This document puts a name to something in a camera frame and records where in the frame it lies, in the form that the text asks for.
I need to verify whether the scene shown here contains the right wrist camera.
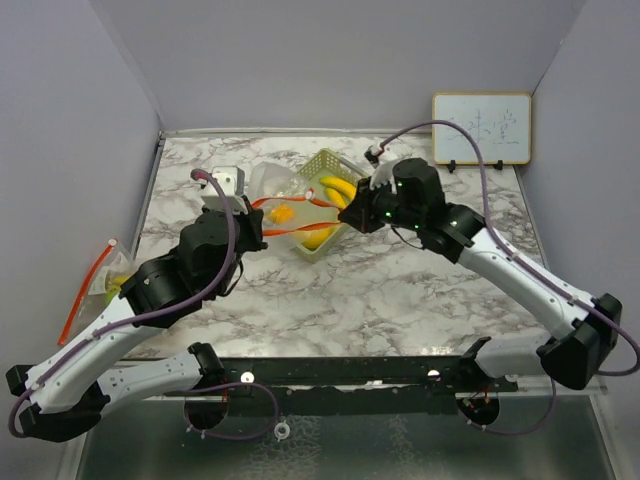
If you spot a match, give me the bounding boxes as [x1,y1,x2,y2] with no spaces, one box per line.
[365,144,399,193]

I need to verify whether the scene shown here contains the clear zip bag red zipper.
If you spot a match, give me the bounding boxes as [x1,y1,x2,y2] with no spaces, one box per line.
[57,238,134,347]

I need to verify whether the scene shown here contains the yellow banana bunch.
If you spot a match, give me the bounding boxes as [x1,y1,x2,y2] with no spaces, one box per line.
[106,274,130,293]

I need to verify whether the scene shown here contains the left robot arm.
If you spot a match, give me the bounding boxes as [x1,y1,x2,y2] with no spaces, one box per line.
[6,208,267,443]

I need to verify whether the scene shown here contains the green plastic basket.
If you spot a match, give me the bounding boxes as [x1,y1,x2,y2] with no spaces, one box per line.
[294,148,367,263]

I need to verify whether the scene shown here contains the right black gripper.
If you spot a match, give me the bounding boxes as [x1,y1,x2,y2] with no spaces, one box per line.
[341,173,424,233]

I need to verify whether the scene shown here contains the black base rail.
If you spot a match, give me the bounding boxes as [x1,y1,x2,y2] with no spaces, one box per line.
[201,355,517,417]

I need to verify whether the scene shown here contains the orange bell pepper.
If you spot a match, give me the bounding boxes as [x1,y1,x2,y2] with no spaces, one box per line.
[267,204,296,225]

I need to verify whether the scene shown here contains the yellow mango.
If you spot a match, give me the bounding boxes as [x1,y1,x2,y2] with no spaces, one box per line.
[302,228,333,251]

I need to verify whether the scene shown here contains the green lime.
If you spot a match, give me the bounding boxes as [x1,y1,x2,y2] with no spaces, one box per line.
[105,291,118,306]

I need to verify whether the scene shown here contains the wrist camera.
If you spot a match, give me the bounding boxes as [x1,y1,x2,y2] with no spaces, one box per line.
[191,166,248,215]
[365,144,399,193]

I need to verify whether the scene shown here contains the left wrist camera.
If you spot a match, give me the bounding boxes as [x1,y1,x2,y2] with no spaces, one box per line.
[191,166,248,215]

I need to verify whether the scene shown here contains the small yellow bananas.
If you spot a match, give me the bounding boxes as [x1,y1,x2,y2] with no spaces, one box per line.
[319,176,356,209]

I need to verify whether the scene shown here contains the small whiteboard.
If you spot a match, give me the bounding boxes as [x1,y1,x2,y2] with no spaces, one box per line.
[432,92,532,165]

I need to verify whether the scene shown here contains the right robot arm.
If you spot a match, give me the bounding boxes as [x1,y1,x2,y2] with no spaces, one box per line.
[338,158,622,391]

